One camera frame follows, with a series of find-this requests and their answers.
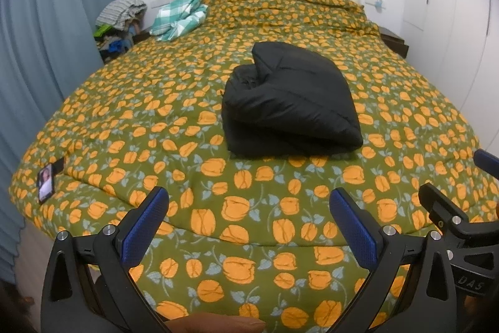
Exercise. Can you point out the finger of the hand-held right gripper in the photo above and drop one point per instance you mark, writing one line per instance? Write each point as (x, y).
(487, 163)
(440, 204)

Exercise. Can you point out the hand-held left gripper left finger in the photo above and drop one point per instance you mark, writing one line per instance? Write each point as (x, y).
(146, 223)

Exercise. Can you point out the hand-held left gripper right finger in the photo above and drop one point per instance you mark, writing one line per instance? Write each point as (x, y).
(353, 229)

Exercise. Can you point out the black puffer jacket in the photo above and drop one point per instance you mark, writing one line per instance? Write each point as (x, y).
(292, 106)

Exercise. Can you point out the pile of assorted clothes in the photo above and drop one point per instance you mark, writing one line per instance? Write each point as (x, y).
(117, 40)

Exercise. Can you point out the person's left hand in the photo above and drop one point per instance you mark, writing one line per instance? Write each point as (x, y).
(218, 323)

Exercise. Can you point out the green orange floral duvet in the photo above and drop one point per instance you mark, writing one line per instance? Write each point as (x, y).
(136, 122)

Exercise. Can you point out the dark wooden nightstand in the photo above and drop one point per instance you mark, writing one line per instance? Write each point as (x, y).
(394, 40)

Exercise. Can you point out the white wardrobe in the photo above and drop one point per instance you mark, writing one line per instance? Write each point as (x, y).
(456, 5)

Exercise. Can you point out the white socket with blue plug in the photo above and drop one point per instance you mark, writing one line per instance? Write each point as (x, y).
(377, 1)

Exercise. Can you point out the blue curtain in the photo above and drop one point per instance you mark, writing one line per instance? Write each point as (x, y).
(50, 44)

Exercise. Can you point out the green white checked cloth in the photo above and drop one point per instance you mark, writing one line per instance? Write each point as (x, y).
(177, 17)

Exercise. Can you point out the grey striped garment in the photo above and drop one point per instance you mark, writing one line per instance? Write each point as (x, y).
(121, 11)

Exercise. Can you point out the white wall switch panel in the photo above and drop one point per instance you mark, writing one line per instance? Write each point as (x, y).
(160, 0)

